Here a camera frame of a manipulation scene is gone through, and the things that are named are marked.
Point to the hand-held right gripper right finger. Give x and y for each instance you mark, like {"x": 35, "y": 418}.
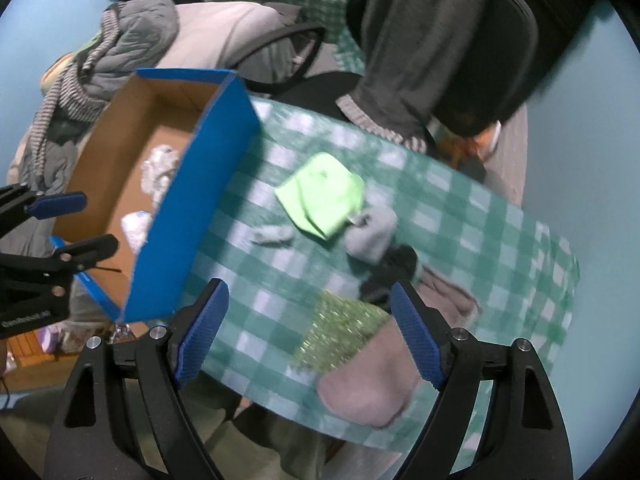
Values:
{"x": 417, "y": 340}

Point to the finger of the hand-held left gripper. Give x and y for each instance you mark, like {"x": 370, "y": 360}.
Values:
{"x": 85, "y": 252}
{"x": 60, "y": 205}

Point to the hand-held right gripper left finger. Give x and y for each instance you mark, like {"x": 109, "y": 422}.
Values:
{"x": 200, "y": 332}

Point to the taupe sock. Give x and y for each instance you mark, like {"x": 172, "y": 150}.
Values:
{"x": 450, "y": 300}

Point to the pink sock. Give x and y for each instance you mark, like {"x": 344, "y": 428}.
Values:
{"x": 370, "y": 390}

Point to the black sock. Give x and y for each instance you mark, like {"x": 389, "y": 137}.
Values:
{"x": 392, "y": 270}

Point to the green glitter cloth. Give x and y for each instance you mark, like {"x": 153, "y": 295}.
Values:
{"x": 340, "y": 335}

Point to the light grey sock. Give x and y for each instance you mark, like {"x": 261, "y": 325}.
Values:
{"x": 372, "y": 237}

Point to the small grey sock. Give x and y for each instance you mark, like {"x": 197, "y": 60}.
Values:
{"x": 272, "y": 235}

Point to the blue cardboard box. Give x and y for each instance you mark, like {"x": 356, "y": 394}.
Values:
{"x": 200, "y": 200}

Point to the light green cloth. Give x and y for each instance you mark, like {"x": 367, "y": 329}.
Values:
{"x": 320, "y": 195}

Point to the white crumpled cloth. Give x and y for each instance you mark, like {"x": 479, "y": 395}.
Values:
{"x": 135, "y": 227}
{"x": 160, "y": 170}

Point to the green checkered tablecloth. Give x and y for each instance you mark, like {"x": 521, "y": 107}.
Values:
{"x": 280, "y": 285}

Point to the grey striped knit garment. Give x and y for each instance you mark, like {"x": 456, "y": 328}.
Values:
{"x": 70, "y": 90}

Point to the person's olive pants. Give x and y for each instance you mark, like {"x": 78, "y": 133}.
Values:
{"x": 270, "y": 440}

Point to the yellow green garment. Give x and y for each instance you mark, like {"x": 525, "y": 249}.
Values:
{"x": 57, "y": 67}

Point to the grey quilted jacket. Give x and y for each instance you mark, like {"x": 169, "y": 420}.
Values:
{"x": 140, "y": 35}

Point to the orange and white item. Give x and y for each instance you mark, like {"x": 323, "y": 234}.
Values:
{"x": 475, "y": 142}

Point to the pale pink sweatshirt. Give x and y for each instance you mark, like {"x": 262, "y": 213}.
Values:
{"x": 225, "y": 30}

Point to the dark grey sweater striped cuffs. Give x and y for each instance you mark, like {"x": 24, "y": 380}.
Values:
{"x": 415, "y": 50}

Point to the black office chair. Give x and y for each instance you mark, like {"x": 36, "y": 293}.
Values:
{"x": 510, "y": 60}

